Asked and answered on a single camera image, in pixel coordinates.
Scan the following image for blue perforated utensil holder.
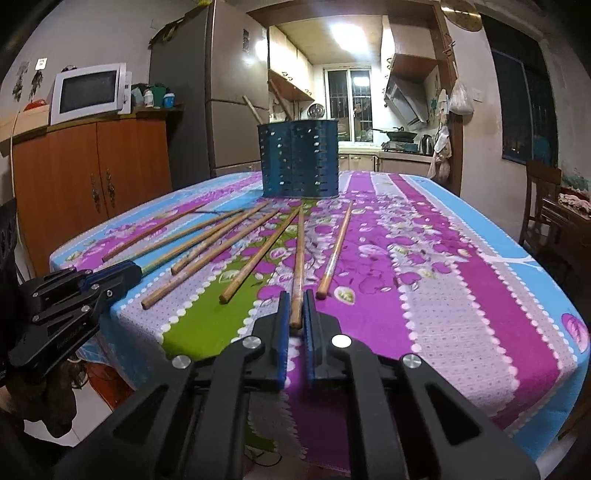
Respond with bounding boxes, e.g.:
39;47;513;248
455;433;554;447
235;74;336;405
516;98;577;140
257;119;341;200

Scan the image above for kitchen counter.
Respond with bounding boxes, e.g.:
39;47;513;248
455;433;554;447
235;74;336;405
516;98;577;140
339;142;437;178

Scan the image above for round golden hat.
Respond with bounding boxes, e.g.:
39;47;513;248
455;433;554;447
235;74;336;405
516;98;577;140
438;0;483;32

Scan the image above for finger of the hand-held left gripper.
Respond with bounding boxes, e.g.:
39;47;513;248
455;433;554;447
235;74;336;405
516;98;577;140
7;290;115;376
19;260;143;313

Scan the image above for ceiling light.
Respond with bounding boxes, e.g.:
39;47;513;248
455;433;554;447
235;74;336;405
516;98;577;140
330;15;384;54

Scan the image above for grey refrigerator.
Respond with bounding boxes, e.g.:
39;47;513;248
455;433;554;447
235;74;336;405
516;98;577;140
148;0;269;192

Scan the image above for green item on refrigerator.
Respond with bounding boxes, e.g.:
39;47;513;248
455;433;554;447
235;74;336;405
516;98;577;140
148;18;190;51

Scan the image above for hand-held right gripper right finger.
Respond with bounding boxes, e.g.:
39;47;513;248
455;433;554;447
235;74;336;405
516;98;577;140
302;292;541;480

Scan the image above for white microwave oven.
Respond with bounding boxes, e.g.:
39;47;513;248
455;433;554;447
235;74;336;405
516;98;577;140
49;63;132;126

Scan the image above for white plastic bag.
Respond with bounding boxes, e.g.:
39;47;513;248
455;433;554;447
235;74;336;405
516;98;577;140
448;78;475;116

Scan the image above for white cable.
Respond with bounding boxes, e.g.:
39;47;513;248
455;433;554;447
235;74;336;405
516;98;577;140
9;111;24;204

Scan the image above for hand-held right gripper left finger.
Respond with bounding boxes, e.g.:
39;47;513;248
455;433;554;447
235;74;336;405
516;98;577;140
53;291;291;480

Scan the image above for red plastic stool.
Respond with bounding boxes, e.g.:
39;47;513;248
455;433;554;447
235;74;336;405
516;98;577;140
85;362;134;411

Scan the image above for dark room window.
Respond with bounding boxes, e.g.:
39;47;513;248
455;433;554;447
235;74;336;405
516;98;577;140
480;14;559;167

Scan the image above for hanging pale bags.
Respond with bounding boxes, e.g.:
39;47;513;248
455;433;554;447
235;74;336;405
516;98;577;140
427;124;451;181

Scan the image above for orange wooden cabinet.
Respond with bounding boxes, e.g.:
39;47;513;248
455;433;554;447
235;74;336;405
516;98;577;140
0;105;183;278

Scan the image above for dark reddish wooden chopstick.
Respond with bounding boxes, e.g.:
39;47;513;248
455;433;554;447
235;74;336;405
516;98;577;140
102;205;208;263

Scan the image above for black wok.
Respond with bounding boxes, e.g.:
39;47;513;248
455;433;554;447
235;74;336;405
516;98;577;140
372;128;419;143

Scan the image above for pale upper kitchen cabinets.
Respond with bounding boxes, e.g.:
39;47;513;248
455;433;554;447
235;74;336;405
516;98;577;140
269;25;315;102

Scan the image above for person's left hand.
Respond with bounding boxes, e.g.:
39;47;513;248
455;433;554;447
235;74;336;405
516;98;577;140
0;362;78;438

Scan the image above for wooden side table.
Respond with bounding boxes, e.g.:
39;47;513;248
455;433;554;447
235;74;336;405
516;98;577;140
540;191;591;278

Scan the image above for wooden wall shelf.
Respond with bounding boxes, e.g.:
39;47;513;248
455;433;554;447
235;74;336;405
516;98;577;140
390;53;439;84

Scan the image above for beige box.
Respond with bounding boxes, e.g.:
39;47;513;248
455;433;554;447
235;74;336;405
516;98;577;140
0;104;51;141

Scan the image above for steel range hood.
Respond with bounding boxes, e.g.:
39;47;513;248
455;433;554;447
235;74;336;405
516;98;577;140
384;65;435;129

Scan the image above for dark wooden chair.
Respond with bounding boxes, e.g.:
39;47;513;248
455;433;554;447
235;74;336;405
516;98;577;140
519;161;564;259

